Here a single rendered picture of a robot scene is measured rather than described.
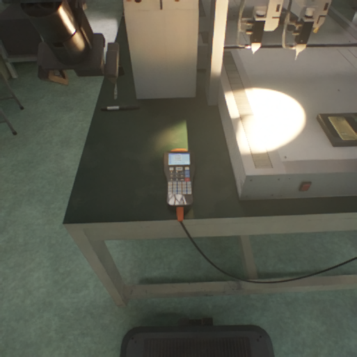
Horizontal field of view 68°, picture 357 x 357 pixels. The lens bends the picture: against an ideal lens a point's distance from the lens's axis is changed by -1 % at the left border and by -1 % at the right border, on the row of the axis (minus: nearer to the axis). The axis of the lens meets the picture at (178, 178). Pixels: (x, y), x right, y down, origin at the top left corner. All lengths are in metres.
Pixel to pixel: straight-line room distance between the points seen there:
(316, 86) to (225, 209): 0.51
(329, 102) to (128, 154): 0.61
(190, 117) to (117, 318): 0.93
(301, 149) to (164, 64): 0.52
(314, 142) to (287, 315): 0.89
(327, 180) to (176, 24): 0.61
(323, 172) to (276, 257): 0.89
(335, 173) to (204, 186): 0.31
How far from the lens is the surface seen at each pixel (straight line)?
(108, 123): 0.95
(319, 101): 0.92
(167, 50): 0.95
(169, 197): 0.67
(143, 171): 0.77
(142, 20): 0.92
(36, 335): 1.48
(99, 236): 0.75
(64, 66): 0.51
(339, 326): 1.50
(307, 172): 0.67
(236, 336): 1.08
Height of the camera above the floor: 1.31
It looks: 49 degrees down
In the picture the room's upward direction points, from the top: 1 degrees counter-clockwise
